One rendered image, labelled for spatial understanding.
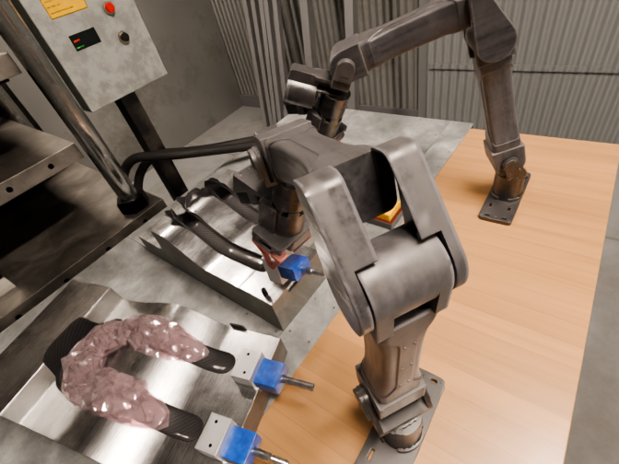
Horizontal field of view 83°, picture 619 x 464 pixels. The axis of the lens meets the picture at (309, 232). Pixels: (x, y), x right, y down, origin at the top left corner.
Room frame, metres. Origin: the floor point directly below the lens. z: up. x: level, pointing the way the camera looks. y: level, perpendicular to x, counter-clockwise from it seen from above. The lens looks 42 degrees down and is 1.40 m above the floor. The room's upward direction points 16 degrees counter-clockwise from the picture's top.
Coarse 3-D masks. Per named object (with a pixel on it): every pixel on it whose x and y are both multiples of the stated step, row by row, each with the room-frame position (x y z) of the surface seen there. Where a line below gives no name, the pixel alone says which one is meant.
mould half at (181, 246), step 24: (216, 216) 0.68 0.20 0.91; (240, 216) 0.68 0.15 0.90; (144, 240) 0.75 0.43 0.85; (168, 240) 0.62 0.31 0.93; (192, 240) 0.62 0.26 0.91; (240, 240) 0.61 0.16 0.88; (192, 264) 0.58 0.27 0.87; (216, 264) 0.55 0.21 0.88; (240, 264) 0.53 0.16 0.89; (312, 264) 0.48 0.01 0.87; (216, 288) 0.54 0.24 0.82; (240, 288) 0.46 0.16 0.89; (312, 288) 0.47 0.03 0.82; (264, 312) 0.43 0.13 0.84; (288, 312) 0.42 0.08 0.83
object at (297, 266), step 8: (288, 256) 0.46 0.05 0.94; (296, 256) 0.45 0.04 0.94; (304, 256) 0.44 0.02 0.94; (264, 264) 0.46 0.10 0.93; (280, 264) 0.44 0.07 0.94; (288, 264) 0.43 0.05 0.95; (296, 264) 0.42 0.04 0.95; (304, 264) 0.43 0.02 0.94; (272, 272) 0.45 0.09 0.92; (280, 272) 0.43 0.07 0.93; (288, 272) 0.42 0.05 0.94; (296, 272) 0.41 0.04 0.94; (304, 272) 0.41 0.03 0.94; (312, 272) 0.40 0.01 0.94; (320, 272) 0.39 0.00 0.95; (272, 280) 0.45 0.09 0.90; (280, 280) 0.43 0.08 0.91; (296, 280) 0.41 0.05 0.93
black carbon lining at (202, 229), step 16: (192, 192) 0.75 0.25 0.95; (208, 192) 0.75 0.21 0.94; (224, 192) 0.77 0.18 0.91; (240, 208) 0.70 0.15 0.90; (192, 224) 0.73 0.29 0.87; (256, 224) 0.65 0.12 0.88; (208, 240) 0.62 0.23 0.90; (224, 240) 0.62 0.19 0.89; (240, 256) 0.56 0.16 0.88; (256, 256) 0.54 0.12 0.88
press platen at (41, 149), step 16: (0, 128) 1.40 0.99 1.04; (16, 128) 1.35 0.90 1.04; (32, 128) 1.29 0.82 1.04; (0, 144) 1.22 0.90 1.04; (16, 144) 1.18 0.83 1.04; (32, 144) 1.14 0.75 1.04; (48, 144) 1.10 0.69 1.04; (64, 144) 1.06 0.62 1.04; (0, 160) 1.07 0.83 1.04; (16, 160) 1.04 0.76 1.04; (32, 160) 1.00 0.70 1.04; (48, 160) 0.99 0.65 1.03; (64, 160) 1.02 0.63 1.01; (0, 176) 0.95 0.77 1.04; (16, 176) 0.93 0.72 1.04; (32, 176) 0.95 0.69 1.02; (48, 176) 0.97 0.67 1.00; (0, 192) 0.90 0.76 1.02; (16, 192) 0.91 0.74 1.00
